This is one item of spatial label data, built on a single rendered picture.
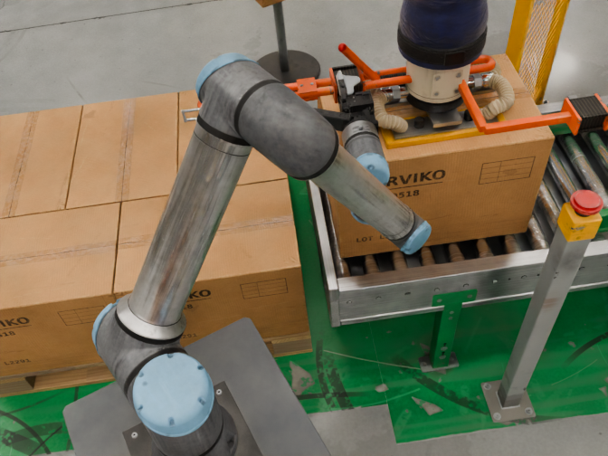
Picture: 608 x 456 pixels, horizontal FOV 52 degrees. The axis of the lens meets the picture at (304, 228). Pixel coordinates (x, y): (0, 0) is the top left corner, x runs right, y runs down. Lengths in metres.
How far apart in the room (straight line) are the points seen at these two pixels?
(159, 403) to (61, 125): 1.69
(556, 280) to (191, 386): 0.97
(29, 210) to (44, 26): 2.34
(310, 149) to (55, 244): 1.39
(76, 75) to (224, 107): 2.97
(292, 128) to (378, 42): 2.86
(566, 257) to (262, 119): 0.91
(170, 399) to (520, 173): 1.15
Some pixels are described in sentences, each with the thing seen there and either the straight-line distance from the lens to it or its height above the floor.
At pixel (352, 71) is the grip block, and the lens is 1.76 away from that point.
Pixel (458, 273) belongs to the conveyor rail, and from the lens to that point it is 1.91.
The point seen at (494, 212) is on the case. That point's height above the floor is 0.67.
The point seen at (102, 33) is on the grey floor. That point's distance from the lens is 4.34.
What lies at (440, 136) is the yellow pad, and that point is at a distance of 1.75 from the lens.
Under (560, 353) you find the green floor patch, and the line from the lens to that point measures 2.53.
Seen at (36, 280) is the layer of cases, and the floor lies 0.54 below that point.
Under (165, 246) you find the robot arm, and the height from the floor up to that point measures 1.21.
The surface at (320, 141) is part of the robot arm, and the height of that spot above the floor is 1.43.
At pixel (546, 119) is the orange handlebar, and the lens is 1.66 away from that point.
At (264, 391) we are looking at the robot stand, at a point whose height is 0.75.
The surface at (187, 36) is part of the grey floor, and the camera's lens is 4.11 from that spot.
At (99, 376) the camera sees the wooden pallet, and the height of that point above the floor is 0.02.
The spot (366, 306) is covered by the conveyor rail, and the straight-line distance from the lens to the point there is 1.95.
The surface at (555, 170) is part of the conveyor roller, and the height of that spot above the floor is 0.54.
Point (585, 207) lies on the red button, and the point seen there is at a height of 1.04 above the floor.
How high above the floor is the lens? 2.12
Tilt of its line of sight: 49 degrees down
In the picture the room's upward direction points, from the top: 6 degrees counter-clockwise
